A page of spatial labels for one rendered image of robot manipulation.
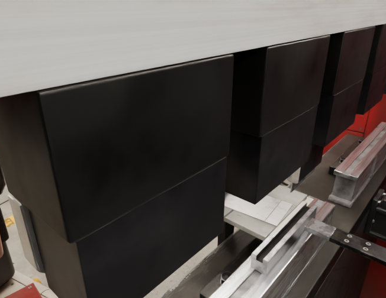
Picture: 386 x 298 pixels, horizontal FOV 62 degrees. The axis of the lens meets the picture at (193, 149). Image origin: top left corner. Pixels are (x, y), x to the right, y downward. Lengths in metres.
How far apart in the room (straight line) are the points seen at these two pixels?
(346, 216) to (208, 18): 0.77
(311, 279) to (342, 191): 0.32
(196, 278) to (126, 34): 0.57
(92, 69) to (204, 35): 0.09
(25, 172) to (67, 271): 0.07
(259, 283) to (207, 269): 0.17
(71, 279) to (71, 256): 0.02
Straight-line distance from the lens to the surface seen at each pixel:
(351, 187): 0.95
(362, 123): 1.46
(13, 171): 0.23
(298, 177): 0.55
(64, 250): 0.22
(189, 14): 0.21
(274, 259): 0.58
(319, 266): 0.76
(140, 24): 0.18
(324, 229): 0.63
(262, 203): 0.68
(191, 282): 0.68
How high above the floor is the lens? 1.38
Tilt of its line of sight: 25 degrees down
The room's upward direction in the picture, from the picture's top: straight up
